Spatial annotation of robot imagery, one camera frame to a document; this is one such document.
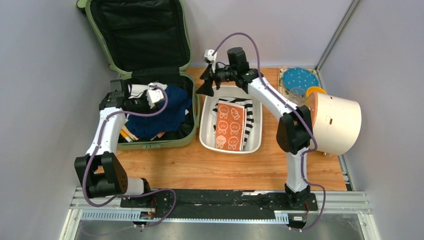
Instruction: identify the dark blue garment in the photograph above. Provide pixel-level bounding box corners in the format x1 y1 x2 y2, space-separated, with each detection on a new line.
125 84 194 141

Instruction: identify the yellow bowl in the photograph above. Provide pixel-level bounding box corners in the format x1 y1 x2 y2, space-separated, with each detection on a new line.
306 86 327 97

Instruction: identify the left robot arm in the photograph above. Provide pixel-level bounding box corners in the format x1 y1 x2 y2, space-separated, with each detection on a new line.
74 80 164 208

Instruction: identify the white plastic tub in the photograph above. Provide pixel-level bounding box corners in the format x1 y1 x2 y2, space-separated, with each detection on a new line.
199 85 263 155

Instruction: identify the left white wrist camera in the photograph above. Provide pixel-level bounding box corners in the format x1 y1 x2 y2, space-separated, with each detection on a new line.
146 89 165 109

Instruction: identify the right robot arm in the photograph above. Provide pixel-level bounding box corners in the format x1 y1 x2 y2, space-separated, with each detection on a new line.
197 47 313 210

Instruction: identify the floral placemat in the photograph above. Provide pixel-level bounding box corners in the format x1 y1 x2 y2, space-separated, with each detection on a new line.
278 66 320 98

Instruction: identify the clear drinking glass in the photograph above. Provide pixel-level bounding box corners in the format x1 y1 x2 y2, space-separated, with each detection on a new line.
288 87 306 106

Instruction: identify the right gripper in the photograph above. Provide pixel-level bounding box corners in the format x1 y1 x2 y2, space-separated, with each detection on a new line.
196 61 237 97

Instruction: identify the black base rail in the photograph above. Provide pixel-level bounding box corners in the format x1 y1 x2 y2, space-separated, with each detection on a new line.
120 189 319 220

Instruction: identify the green hard-shell suitcase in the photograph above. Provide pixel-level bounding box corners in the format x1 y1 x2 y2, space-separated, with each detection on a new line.
77 0 200 150

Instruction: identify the blue dotted plate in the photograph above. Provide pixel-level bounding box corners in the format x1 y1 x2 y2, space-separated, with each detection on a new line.
282 67 319 91

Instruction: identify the cream cylindrical container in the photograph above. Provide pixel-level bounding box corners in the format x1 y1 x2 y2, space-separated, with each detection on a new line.
305 92 362 155

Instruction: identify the orange bunny print cloth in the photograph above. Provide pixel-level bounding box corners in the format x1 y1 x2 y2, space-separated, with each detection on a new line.
215 101 246 152

